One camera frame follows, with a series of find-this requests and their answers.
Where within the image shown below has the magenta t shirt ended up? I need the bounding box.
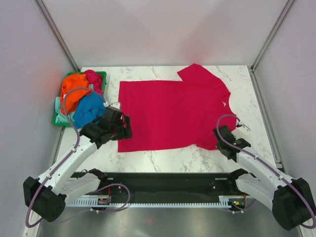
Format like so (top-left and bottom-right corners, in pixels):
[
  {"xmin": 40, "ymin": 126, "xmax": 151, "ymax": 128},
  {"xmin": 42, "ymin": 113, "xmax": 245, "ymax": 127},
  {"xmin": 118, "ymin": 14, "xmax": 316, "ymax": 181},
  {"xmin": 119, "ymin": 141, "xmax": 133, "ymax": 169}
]
[
  {"xmin": 118, "ymin": 64, "xmax": 237, "ymax": 153},
  {"xmin": 84, "ymin": 70, "xmax": 103, "ymax": 94}
]

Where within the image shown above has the orange t shirt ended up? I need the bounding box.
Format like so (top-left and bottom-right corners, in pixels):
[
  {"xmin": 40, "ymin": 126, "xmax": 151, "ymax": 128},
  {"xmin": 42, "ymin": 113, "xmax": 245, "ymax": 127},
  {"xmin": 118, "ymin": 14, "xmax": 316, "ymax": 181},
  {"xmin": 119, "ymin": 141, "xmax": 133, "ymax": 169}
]
[{"xmin": 60, "ymin": 74, "xmax": 91, "ymax": 114}]

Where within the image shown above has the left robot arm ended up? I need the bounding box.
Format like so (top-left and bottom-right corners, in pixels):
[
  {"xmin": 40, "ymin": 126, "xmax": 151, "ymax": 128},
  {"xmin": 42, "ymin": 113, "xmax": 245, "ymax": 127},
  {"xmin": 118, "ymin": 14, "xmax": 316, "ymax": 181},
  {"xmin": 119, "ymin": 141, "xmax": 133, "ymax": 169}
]
[{"xmin": 23, "ymin": 106, "xmax": 132, "ymax": 222}]

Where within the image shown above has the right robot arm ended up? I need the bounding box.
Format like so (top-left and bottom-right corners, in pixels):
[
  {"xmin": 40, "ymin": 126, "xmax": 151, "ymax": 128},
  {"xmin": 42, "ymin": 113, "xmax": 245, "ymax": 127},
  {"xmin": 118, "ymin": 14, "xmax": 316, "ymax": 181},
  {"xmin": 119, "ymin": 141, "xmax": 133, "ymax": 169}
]
[{"xmin": 213, "ymin": 125, "xmax": 316, "ymax": 231}]

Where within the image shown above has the blue t shirt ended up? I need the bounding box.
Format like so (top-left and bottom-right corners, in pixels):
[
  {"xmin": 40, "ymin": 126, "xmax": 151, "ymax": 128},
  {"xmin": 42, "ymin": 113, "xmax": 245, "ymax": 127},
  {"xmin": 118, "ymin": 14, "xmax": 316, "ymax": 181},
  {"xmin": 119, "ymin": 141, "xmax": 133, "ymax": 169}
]
[{"xmin": 73, "ymin": 92, "xmax": 106, "ymax": 129}]

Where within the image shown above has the light teal t shirt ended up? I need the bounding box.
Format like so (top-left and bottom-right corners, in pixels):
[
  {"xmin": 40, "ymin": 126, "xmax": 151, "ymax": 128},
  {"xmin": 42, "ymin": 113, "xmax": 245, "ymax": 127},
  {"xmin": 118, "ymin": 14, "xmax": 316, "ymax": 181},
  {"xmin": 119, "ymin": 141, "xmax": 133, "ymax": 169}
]
[{"xmin": 53, "ymin": 97, "xmax": 70, "ymax": 126}]

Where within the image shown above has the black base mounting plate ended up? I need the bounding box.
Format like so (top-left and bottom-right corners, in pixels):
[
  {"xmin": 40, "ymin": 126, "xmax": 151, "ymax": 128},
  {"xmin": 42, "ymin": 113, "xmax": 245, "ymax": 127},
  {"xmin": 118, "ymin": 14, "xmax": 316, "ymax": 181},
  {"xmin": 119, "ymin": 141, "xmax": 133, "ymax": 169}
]
[{"xmin": 71, "ymin": 172, "xmax": 256, "ymax": 204}]

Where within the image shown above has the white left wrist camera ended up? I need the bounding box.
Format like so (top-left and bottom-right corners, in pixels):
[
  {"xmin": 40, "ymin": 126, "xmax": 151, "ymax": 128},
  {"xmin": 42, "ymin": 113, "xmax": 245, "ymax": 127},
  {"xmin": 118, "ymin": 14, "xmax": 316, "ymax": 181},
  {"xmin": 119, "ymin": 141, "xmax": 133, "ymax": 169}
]
[{"xmin": 104, "ymin": 101, "xmax": 121, "ymax": 109}]

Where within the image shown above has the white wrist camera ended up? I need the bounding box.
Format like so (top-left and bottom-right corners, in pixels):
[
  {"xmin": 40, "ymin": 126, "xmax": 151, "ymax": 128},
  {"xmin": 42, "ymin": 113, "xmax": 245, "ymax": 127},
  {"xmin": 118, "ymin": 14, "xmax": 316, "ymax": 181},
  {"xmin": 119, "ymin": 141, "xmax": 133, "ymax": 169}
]
[
  {"xmin": 104, "ymin": 101, "xmax": 121, "ymax": 109},
  {"xmin": 236, "ymin": 120, "xmax": 251, "ymax": 136}
]

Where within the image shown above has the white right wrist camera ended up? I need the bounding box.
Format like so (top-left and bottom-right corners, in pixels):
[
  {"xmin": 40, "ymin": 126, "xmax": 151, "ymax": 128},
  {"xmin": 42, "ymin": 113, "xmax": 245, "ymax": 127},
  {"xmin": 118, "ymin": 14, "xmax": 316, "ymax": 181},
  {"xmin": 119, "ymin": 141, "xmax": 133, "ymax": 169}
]
[{"xmin": 236, "ymin": 120, "xmax": 251, "ymax": 136}]

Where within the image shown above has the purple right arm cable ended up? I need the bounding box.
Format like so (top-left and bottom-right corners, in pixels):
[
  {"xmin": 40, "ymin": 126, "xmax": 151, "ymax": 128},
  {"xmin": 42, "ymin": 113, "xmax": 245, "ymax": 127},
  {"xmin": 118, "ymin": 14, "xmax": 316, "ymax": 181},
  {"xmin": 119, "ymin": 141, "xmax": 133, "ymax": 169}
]
[{"xmin": 216, "ymin": 114, "xmax": 316, "ymax": 228}]

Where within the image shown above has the right side aluminium rail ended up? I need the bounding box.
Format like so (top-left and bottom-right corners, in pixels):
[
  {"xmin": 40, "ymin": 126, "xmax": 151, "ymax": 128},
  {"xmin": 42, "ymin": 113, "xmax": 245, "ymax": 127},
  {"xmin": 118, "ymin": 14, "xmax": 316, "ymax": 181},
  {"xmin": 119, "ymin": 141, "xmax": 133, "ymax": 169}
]
[{"xmin": 248, "ymin": 67, "xmax": 285, "ymax": 172}]

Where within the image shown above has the white slotted cable duct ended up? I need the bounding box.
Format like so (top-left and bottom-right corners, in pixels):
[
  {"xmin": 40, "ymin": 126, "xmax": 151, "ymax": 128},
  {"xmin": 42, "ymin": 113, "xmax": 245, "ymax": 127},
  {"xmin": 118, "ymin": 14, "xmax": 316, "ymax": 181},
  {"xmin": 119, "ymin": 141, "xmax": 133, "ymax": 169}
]
[{"xmin": 66, "ymin": 195, "xmax": 231, "ymax": 208}]

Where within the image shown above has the left aluminium corner post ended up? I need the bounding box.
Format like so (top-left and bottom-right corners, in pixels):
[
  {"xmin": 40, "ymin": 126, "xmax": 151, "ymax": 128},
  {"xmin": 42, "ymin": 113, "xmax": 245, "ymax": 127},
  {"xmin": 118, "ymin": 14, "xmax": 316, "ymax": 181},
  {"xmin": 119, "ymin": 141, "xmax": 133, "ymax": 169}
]
[{"xmin": 34, "ymin": 0, "xmax": 80, "ymax": 72}]

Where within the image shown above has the aluminium corner post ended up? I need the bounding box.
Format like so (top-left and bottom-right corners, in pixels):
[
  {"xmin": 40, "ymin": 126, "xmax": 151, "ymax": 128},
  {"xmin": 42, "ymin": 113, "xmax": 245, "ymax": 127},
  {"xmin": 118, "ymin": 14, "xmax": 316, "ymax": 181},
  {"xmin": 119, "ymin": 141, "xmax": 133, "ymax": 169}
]
[
  {"xmin": 34, "ymin": 0, "xmax": 80, "ymax": 72},
  {"xmin": 250, "ymin": 0, "xmax": 296, "ymax": 72}
]

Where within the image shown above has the right aluminium corner post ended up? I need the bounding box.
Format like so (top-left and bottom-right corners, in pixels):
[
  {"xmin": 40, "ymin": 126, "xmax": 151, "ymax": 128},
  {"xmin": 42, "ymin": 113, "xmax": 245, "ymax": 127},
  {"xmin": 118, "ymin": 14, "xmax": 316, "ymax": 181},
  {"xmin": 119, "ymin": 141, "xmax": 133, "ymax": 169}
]
[{"xmin": 250, "ymin": 0, "xmax": 296, "ymax": 72}]

